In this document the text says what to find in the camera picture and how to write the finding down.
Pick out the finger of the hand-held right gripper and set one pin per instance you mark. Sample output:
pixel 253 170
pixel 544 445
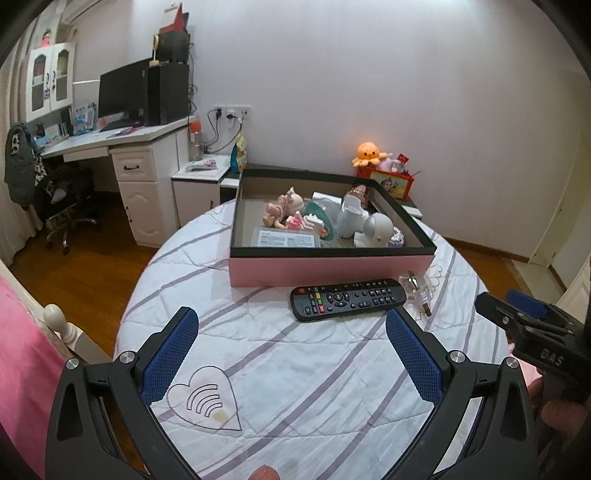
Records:
pixel 526 300
pixel 498 311

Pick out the person's right hand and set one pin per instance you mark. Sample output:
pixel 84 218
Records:
pixel 561 413

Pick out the white door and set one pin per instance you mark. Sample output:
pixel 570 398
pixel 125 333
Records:
pixel 565 212

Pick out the pink blanket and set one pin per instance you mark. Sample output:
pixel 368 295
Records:
pixel 18 369

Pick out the purple plush toy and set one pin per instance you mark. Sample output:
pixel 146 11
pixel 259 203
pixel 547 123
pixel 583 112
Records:
pixel 390 164

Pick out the bottle with orange cap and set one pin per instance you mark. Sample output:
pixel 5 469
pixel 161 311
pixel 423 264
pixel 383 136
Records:
pixel 196 141

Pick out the black computer tower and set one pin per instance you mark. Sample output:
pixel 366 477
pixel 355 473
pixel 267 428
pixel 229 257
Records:
pixel 168 94

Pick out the white nightstand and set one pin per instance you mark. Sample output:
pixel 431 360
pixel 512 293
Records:
pixel 194 194

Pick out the white bed frame post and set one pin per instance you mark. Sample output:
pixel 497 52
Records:
pixel 57 318

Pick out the black computer monitor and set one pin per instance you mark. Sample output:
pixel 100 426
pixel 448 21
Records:
pixel 122 92

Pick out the black office chair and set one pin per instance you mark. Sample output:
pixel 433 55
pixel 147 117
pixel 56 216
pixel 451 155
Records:
pixel 69 203

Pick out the dark patterned jacket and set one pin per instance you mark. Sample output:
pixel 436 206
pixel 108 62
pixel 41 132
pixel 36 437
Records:
pixel 21 161

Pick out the white desk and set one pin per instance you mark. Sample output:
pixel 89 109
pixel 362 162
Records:
pixel 143 184

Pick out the person's left hand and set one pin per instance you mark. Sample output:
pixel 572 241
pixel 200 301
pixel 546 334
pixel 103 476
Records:
pixel 265 474

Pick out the orange octopus plush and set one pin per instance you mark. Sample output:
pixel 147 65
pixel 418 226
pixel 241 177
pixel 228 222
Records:
pixel 368 154

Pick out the yellow blue snack bag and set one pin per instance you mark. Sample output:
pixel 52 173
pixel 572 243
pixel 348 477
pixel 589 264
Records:
pixel 239 154

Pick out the red pointed decoration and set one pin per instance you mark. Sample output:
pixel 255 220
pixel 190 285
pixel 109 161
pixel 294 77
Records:
pixel 178 18

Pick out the black speaker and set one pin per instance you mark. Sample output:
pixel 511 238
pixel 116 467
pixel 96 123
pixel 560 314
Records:
pixel 173 46

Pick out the black remote control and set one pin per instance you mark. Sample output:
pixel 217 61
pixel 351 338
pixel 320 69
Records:
pixel 346 297

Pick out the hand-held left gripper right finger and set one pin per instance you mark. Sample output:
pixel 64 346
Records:
pixel 415 360

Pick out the pink building block cake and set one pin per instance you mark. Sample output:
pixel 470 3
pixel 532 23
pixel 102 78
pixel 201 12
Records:
pixel 300 222

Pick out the red tin box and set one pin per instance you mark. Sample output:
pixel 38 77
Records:
pixel 392 182

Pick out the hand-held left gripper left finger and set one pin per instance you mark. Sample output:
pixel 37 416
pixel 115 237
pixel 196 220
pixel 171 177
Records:
pixel 171 364

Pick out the small pink doll toy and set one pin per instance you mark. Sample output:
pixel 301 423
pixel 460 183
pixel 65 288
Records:
pixel 291 203

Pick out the white wall outlet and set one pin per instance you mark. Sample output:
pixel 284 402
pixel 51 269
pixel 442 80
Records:
pixel 233 111

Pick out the pink box with black rim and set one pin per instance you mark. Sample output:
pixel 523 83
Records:
pixel 323 272

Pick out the perfume bottle rose gold cap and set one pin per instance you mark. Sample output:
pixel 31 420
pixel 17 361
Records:
pixel 359 190

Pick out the white printed card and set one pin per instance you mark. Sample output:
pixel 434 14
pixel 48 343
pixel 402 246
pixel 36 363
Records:
pixel 284 237

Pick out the white glass-door cabinet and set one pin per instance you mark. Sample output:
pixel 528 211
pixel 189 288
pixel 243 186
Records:
pixel 48 83

